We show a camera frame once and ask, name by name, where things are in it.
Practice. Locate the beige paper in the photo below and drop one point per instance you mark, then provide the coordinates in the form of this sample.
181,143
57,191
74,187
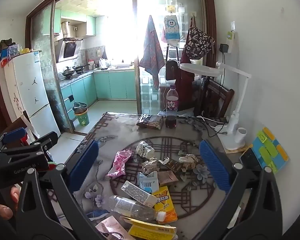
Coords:
150,166

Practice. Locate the person's left hand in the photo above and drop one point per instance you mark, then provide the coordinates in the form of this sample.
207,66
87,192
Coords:
3,211

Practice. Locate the dark brown snack packet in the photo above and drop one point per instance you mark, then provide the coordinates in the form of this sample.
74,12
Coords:
150,122

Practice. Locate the dark red hanging garment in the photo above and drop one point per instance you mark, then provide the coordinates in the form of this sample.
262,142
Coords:
186,85

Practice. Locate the hanging white tissue pack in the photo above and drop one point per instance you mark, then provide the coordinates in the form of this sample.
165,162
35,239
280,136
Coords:
171,30

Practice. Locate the black wok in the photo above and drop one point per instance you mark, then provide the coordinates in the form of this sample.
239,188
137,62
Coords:
68,73

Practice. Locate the teal kitchen base cabinets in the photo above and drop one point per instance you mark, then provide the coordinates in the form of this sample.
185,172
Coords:
115,85

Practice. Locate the white plastic bag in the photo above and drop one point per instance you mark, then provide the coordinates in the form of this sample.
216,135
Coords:
104,63

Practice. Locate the green plastic waste bin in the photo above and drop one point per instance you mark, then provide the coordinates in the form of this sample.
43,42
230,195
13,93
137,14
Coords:
82,118

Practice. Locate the blue plastic drawer box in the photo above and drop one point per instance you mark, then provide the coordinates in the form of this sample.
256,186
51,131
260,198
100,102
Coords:
11,51

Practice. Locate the white green wall device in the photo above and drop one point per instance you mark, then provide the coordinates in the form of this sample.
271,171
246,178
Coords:
230,42

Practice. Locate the teal kitchen wall cabinets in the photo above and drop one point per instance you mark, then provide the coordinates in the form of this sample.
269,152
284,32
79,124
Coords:
51,21

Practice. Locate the carved wooden chair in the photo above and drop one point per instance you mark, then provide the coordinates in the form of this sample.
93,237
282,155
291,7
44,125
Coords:
15,125

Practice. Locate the steel range hood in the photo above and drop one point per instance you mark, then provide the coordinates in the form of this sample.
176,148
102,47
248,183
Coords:
70,48

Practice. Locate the black wall charger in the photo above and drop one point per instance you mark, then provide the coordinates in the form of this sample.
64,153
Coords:
223,48

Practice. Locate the light brown cigarette box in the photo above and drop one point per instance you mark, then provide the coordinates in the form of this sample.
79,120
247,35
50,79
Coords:
167,177

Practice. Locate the pink plastic wrapper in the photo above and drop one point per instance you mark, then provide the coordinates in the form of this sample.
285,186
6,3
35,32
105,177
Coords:
118,163

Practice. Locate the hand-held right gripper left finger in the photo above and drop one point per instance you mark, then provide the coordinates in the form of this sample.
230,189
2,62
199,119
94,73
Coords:
85,165

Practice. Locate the white refrigerator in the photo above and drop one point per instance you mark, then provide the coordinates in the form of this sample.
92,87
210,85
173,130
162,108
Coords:
27,87

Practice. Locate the black shoulder bag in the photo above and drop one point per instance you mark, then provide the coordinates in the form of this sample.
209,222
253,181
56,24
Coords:
171,71

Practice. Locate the dark wooden chair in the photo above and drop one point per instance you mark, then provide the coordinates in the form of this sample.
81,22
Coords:
216,97

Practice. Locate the black frying pan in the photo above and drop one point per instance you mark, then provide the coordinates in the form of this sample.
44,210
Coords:
78,68

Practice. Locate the pale pink box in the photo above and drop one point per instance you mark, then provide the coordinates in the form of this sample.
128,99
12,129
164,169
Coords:
110,230

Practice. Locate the floral printed tablecloth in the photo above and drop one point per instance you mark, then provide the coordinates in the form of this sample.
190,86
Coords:
110,130

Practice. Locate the clear plastic water bottle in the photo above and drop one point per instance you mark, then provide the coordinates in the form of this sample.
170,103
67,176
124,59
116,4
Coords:
130,206

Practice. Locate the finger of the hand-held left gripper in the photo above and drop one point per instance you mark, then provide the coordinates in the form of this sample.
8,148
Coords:
15,135
47,141

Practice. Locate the clear plastic storage cabinet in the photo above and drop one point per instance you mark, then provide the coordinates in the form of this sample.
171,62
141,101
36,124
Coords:
150,100

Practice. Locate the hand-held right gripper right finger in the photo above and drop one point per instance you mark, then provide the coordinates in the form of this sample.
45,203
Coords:
215,165

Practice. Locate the blue white packet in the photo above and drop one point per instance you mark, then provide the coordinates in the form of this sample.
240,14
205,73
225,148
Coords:
147,181

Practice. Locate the phone in colourful holder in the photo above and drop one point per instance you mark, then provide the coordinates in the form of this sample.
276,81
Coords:
270,150

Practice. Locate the dark brown cigarette pack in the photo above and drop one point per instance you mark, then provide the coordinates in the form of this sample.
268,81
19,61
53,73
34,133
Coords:
172,165

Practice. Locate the yellow snack packet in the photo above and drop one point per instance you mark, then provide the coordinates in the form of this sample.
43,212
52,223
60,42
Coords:
166,202

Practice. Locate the blue face mask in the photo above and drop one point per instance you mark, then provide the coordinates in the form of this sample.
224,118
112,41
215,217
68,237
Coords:
97,214

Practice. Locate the yellow cardboard box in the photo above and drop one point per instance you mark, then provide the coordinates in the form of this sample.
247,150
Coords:
150,231

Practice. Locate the white milk carton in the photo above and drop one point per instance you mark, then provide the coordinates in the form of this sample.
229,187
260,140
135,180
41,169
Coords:
138,192

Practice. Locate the purple-label soda bottle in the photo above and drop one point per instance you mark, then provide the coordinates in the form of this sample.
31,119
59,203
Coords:
172,102

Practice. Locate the black smartphone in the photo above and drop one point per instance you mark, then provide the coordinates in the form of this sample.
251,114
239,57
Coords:
250,158

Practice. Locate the letter-print fabric bag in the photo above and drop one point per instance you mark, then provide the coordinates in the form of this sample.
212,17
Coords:
198,43

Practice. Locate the plaid hanging cloth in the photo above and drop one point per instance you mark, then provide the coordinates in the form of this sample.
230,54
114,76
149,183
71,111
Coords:
151,55

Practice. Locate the dark wooden door frame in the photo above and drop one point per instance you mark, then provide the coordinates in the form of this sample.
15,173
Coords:
210,17

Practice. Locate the white desk lamp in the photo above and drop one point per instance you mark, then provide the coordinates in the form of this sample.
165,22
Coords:
236,120

